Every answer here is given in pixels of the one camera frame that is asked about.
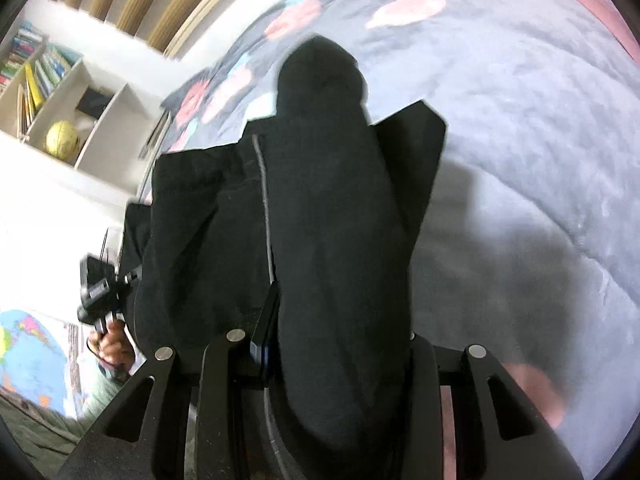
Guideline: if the black box on shelf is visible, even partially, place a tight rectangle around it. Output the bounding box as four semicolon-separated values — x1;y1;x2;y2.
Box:
75;87;114;120

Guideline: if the white bookshelf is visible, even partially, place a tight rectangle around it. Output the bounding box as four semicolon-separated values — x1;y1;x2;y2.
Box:
1;0;179;195

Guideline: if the grey floral bed quilt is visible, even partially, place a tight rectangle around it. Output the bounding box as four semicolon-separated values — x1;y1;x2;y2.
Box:
162;0;639;479

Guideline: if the black jacket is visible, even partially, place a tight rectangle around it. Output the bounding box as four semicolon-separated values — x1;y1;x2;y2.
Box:
125;36;446;479

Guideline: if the world map poster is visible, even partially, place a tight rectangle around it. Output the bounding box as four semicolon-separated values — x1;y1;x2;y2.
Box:
0;310;67;413

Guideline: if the green-sleeved left forearm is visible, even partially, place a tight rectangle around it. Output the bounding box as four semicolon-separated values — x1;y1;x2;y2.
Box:
1;372;126;478

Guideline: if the yellow globe ball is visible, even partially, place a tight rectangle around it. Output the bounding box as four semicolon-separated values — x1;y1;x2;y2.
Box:
44;120;80;160

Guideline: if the person's left hand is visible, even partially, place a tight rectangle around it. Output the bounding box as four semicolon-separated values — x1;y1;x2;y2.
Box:
88;318;136;373

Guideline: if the row of books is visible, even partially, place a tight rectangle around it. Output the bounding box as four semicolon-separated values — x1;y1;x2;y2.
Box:
1;21;82;142

